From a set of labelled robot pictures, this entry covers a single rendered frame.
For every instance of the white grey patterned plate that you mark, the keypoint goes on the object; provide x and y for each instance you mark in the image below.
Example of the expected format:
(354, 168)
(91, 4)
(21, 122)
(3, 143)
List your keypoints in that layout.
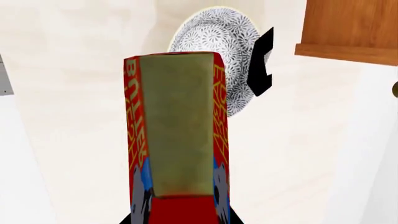
(214, 35)

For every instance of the grey metal panel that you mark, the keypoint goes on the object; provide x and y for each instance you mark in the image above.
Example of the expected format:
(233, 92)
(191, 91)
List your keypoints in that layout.
(4, 77)

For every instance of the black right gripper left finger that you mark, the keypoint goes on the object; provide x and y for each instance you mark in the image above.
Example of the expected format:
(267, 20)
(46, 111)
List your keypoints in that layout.
(127, 221)

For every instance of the round brass knob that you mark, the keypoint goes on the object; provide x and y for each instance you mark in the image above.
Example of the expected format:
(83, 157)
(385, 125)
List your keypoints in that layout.
(395, 89)

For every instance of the black c-shaped object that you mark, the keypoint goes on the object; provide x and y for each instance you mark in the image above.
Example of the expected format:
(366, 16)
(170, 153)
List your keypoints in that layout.
(258, 67)

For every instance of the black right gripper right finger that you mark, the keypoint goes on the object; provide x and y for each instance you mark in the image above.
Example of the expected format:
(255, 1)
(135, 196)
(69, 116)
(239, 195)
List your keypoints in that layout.
(234, 219)

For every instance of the brown wooden cabinet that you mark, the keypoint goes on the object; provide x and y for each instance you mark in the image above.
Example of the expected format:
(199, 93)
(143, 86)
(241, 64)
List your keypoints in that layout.
(351, 28)

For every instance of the red butter box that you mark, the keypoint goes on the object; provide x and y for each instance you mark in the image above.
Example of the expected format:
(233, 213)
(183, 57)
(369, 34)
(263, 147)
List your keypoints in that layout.
(177, 121)

